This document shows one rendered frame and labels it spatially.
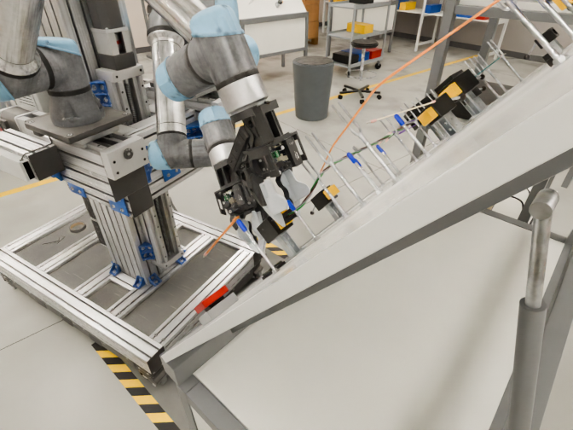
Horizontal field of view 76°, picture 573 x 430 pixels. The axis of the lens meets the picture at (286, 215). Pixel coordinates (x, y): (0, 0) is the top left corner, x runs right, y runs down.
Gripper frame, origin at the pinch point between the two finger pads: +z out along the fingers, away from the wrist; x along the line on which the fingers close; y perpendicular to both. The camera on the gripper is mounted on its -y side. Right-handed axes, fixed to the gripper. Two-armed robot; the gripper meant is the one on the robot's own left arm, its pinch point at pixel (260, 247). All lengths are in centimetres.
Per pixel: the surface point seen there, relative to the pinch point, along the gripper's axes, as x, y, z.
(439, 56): 68, -53, -51
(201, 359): -22.8, -2.2, 18.3
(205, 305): -3.6, 23.2, 10.5
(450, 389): 26, -18, 42
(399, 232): 27, 54, 15
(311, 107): 7, -294, -192
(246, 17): -27, -315, -365
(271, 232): 6.9, 10.4, 0.5
